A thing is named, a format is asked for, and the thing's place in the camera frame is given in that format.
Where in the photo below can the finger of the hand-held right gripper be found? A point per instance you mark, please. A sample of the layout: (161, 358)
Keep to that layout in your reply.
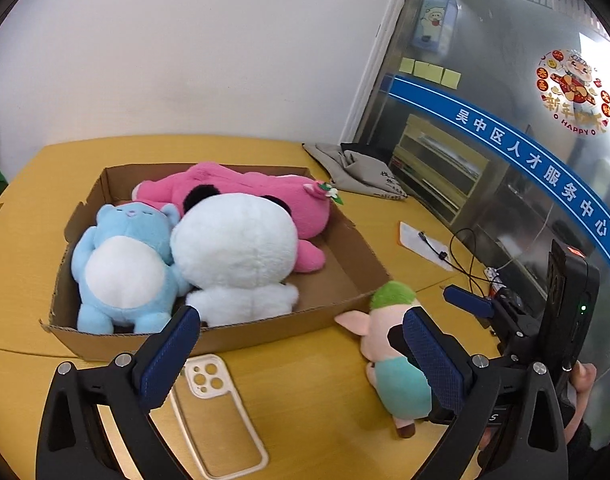
(467, 300)
(397, 342)

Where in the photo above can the white paper sheet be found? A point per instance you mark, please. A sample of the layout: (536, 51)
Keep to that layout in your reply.
(410, 237)

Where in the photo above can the grey cloth bag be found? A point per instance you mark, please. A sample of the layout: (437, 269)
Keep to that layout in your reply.
(345, 172)

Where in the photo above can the yellow sticky note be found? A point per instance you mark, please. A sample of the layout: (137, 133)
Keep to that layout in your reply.
(421, 69)
(406, 66)
(451, 78)
(436, 73)

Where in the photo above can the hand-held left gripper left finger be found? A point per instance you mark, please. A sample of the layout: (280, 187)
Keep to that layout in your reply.
(167, 355)

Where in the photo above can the pink pig plush toy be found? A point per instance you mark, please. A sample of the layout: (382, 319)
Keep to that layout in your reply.
(380, 320)

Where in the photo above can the person's right hand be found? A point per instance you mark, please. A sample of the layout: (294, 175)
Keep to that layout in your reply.
(585, 380)

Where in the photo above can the pale yellow shelf unit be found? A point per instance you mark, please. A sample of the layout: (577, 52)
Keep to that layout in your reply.
(435, 160)

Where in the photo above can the light blue plush toy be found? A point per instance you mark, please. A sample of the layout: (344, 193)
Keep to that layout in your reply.
(115, 270)

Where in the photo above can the person's right forearm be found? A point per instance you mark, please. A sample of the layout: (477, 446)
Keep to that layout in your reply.
(580, 442)

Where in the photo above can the blue window banner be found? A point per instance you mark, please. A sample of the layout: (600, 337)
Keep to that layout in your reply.
(435, 100)

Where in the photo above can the white panda plush toy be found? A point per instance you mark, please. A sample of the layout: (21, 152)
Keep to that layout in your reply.
(235, 250)

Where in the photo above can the brown cardboard box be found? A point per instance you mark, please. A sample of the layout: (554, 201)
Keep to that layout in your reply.
(265, 330)

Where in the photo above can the festive red window sticker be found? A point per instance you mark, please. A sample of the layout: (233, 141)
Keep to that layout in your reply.
(572, 85)

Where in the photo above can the clear phone case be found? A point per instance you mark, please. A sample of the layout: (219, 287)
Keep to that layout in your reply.
(207, 375)

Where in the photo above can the blue cartoon poster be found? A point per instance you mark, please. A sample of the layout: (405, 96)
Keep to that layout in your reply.
(432, 20)

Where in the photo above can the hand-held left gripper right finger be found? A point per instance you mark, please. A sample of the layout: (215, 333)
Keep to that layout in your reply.
(435, 360)

